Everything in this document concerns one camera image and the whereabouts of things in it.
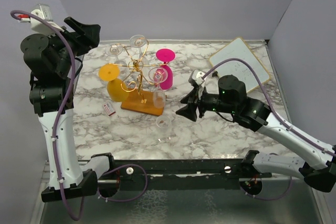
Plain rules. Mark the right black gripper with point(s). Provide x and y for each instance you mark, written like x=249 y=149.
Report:
x=189 y=110

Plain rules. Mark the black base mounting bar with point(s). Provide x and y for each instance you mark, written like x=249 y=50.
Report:
x=178 y=174

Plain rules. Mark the gold wire glass rack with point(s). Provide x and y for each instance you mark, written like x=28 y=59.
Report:
x=136 y=77

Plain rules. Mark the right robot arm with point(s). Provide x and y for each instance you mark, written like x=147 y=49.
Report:
x=314 y=161

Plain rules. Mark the white board gold rim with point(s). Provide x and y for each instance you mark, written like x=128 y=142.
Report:
x=239 y=49

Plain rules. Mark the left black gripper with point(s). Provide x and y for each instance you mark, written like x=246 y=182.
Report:
x=88 y=36

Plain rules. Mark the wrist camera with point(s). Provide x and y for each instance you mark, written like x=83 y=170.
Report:
x=43 y=12
x=197 y=80

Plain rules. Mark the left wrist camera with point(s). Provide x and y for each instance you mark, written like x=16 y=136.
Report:
x=43 y=12

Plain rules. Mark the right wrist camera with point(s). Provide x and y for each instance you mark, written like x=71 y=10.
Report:
x=197 y=80

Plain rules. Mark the clear flute glass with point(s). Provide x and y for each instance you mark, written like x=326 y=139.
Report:
x=158 y=75

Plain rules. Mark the pink plastic wine glass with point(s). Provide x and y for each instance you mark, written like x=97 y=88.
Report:
x=166 y=55

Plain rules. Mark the yellow plastic wine glass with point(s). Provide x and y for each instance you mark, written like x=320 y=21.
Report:
x=116 y=88

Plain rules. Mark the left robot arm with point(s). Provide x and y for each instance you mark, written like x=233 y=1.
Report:
x=51 y=94

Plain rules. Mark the clear wine glass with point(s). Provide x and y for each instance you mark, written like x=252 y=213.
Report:
x=114 y=50
x=163 y=128
x=141 y=43

